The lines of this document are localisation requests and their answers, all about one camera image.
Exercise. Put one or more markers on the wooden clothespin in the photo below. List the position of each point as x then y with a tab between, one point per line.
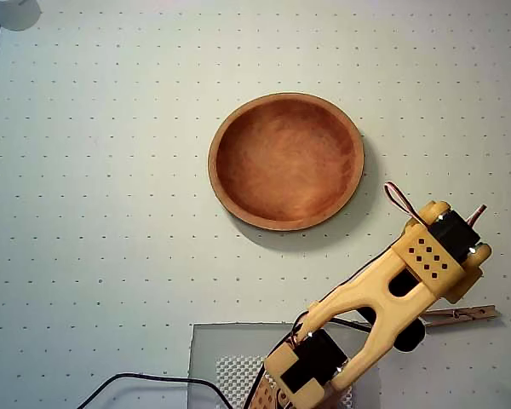
472	314

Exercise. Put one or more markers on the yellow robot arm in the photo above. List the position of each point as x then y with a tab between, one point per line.
366	294

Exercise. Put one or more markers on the round wooden bowl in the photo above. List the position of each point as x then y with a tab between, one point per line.
281	170

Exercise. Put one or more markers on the white mesh mat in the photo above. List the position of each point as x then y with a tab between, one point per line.
234	377

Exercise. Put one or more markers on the white round object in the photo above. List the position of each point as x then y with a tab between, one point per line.
8	13

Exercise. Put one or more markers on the grey base plate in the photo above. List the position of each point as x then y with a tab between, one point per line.
204	362

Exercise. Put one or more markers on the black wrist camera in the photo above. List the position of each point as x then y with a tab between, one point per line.
411	338

